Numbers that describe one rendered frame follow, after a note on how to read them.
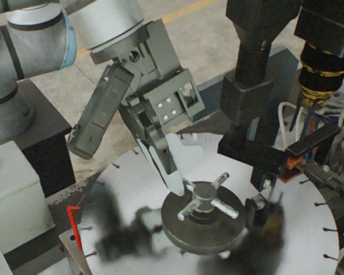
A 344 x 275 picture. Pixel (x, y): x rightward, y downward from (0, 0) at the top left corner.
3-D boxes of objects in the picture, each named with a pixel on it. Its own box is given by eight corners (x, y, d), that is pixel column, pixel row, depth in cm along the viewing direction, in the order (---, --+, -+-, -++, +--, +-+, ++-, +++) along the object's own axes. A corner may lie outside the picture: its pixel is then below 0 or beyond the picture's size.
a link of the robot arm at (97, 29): (75, 13, 41) (61, 19, 49) (97, 57, 43) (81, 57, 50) (139, -24, 42) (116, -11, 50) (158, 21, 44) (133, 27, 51)
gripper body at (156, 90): (208, 113, 49) (167, 13, 44) (148, 151, 47) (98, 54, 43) (181, 107, 56) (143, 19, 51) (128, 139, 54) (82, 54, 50)
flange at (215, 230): (236, 262, 51) (238, 252, 49) (150, 238, 54) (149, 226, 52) (251, 195, 58) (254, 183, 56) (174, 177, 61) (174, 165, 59)
